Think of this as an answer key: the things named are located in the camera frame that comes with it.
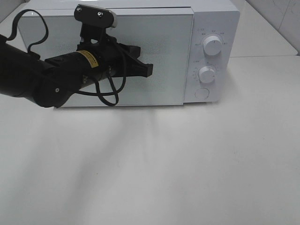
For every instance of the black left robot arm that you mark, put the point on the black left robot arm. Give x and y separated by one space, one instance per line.
22 75

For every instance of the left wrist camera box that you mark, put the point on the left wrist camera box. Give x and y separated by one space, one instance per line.
95 16

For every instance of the white microwave knob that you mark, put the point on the white microwave knob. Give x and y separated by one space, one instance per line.
212 45
207 74

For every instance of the white microwave oven body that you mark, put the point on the white microwave oven body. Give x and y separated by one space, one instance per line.
219 17

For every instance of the round white door-release button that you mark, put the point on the round white door-release button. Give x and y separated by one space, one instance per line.
202 93

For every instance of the white microwave door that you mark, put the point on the white microwave door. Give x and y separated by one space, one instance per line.
163 34

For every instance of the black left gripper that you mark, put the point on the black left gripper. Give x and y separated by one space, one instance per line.
91 63

